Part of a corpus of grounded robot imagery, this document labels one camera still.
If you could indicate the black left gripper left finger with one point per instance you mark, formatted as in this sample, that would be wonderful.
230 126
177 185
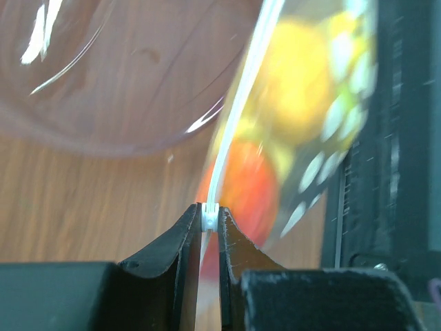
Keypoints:
154 289

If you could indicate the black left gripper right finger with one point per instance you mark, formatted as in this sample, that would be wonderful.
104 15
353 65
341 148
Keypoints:
256 293

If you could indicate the red fake mango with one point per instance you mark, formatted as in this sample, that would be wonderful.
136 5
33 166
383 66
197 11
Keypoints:
250 190

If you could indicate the clear zip top bag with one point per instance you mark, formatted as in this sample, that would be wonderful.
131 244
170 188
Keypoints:
303 171

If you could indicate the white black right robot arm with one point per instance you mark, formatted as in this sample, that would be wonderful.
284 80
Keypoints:
383 204

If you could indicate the clear pink plastic bowl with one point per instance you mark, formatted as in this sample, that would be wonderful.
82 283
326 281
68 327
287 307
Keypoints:
118 78

